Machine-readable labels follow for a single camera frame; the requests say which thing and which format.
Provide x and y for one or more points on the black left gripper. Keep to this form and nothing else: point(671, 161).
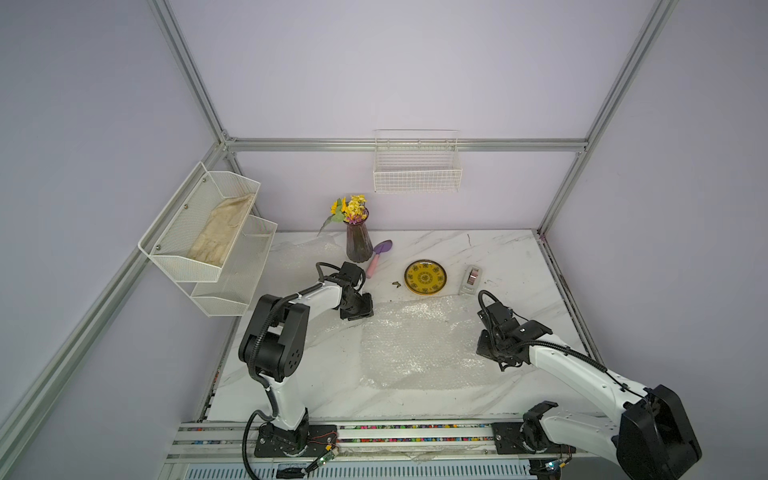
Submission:
point(365, 312)

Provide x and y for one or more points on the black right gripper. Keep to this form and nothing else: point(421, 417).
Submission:
point(481, 351)

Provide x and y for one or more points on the yellow patterned dinner plate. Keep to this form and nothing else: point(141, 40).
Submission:
point(425, 277)

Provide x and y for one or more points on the clear bubble wrap sheet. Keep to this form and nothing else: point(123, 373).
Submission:
point(427, 344)
point(291, 263)

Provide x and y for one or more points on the white tape dispenser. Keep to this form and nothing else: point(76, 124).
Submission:
point(470, 280)

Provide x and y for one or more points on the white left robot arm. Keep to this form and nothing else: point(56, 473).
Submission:
point(273, 344)

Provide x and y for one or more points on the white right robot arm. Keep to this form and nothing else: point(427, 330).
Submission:
point(645, 431)

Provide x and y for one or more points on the yellow artificial flowers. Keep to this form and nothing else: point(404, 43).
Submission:
point(350, 210)

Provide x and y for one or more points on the beige cloth in shelf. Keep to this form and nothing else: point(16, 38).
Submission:
point(213, 244)

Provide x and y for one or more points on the white mesh two-tier shelf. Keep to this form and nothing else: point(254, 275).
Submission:
point(225, 291)

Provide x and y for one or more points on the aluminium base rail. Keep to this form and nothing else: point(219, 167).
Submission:
point(427, 449)

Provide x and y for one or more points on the white wire wall basket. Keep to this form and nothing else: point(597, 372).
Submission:
point(416, 161)

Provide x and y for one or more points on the aluminium frame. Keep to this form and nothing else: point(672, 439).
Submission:
point(27, 419)

